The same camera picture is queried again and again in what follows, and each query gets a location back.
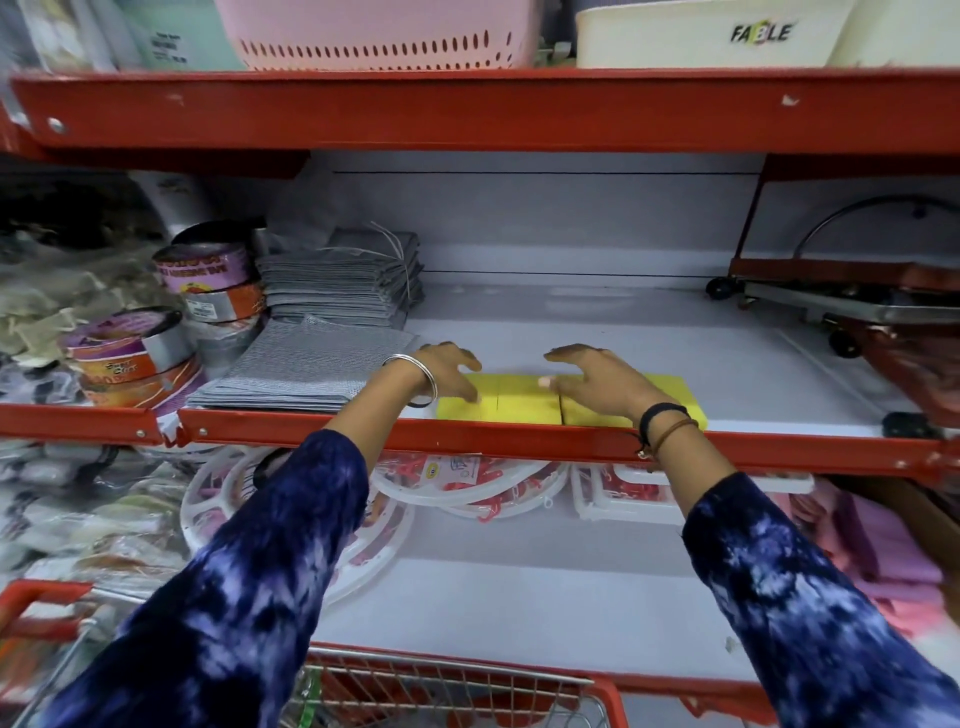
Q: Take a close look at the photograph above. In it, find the person's right hand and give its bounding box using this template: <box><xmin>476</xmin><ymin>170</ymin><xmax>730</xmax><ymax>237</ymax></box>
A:
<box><xmin>537</xmin><ymin>343</ymin><xmax>682</xmax><ymax>430</ymax></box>

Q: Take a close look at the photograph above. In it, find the person's left hand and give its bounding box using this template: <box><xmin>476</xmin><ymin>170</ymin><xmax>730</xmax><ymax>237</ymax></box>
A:
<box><xmin>408</xmin><ymin>342</ymin><xmax>483</xmax><ymax>407</ymax></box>

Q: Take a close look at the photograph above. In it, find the person's right forearm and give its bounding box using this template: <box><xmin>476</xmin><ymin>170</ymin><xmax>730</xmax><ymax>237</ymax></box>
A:
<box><xmin>637</xmin><ymin>416</ymin><xmax>960</xmax><ymax>728</ymax></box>

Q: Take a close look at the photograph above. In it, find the person's left forearm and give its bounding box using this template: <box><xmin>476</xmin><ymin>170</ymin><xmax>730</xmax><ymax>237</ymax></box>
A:
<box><xmin>37</xmin><ymin>360</ymin><xmax>436</xmax><ymax>728</ymax></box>

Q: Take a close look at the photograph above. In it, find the silver bangle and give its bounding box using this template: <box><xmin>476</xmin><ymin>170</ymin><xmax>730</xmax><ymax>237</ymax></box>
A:
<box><xmin>381</xmin><ymin>353</ymin><xmax>438</xmax><ymax>410</ymax></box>

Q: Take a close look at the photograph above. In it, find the round white clip hanger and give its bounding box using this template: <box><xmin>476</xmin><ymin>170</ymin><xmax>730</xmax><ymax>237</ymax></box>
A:
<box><xmin>370</xmin><ymin>453</ymin><xmax>572</xmax><ymax>521</ymax></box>
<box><xmin>179</xmin><ymin>445</ymin><xmax>418</xmax><ymax>610</ymax></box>

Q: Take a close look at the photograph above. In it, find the black wrist band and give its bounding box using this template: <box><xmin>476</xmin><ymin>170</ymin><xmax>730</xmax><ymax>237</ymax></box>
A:
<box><xmin>637</xmin><ymin>402</ymin><xmax>692</xmax><ymax>450</ymax></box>

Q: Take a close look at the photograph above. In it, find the brown thread wrist band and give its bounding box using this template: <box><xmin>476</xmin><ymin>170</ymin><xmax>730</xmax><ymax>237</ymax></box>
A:
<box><xmin>637</xmin><ymin>418</ymin><xmax>700</xmax><ymax>461</ymax></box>

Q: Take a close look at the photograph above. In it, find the square white clip hanger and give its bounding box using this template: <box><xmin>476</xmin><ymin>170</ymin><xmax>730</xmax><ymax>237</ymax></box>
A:
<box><xmin>570</xmin><ymin>462</ymin><xmax>816</xmax><ymax>525</ymax></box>

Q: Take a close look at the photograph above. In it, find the tied bundle of grey cloths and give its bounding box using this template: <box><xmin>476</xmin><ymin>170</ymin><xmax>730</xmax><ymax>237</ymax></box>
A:
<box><xmin>255</xmin><ymin>223</ymin><xmax>426</xmax><ymax>330</ymax></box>

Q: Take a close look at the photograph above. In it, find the flat stack of grey sheets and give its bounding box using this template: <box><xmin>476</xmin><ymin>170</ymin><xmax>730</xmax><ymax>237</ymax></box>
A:
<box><xmin>185</xmin><ymin>318</ymin><xmax>421</xmax><ymax>414</ymax></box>

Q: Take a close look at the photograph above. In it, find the orange labelled foil tape roll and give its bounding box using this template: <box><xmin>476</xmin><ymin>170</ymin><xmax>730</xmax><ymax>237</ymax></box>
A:
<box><xmin>183</xmin><ymin>282</ymin><xmax>268</xmax><ymax>326</ymax></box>
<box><xmin>77</xmin><ymin>352</ymin><xmax>208</xmax><ymax>411</ymax></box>

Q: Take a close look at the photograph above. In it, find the orange metal shelf rack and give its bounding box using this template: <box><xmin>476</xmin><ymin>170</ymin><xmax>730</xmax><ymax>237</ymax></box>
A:
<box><xmin>0</xmin><ymin>67</ymin><xmax>960</xmax><ymax>725</ymax></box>

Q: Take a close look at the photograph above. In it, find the purple labelled foil tape roll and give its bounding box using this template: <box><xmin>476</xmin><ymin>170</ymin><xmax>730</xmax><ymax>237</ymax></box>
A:
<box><xmin>152</xmin><ymin>241</ymin><xmax>260</xmax><ymax>296</ymax></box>
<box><xmin>59</xmin><ymin>306</ymin><xmax>196</xmax><ymax>363</ymax></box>

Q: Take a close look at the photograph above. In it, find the white plastic item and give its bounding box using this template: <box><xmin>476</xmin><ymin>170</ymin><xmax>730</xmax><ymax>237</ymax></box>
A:
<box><xmin>126</xmin><ymin>170</ymin><xmax>219</xmax><ymax>243</ymax></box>

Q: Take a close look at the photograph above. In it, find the white plastic bin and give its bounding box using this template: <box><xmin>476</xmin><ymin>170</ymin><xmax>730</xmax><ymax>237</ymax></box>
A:
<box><xmin>574</xmin><ymin>0</ymin><xmax>857</xmax><ymax>70</ymax></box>

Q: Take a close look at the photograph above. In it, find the stack of pink cloths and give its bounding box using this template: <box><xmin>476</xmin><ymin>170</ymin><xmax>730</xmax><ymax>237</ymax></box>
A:
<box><xmin>786</xmin><ymin>478</ymin><xmax>955</xmax><ymax>640</ymax></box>

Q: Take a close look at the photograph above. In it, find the pink plastic basket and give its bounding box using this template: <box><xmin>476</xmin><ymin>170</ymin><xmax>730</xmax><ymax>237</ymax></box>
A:
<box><xmin>213</xmin><ymin>0</ymin><xmax>545</xmax><ymax>73</ymax></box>

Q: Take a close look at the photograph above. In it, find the green plastic container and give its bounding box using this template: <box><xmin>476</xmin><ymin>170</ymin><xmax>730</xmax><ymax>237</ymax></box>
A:
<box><xmin>112</xmin><ymin>0</ymin><xmax>246</xmax><ymax>73</ymax></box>

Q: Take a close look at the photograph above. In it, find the cream plastic container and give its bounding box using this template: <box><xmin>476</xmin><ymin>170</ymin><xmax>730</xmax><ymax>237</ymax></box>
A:
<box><xmin>827</xmin><ymin>0</ymin><xmax>960</xmax><ymax>69</ymax></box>

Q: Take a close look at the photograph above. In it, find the row of clear wrapped packets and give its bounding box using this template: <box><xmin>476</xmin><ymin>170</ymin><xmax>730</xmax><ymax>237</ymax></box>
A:
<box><xmin>0</xmin><ymin>0</ymin><xmax>117</xmax><ymax>78</ymax></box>

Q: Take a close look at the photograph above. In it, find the orange wire shopping cart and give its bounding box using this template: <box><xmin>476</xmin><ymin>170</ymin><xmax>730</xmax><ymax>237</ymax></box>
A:
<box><xmin>0</xmin><ymin>579</ymin><xmax>630</xmax><ymax>728</ymax></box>

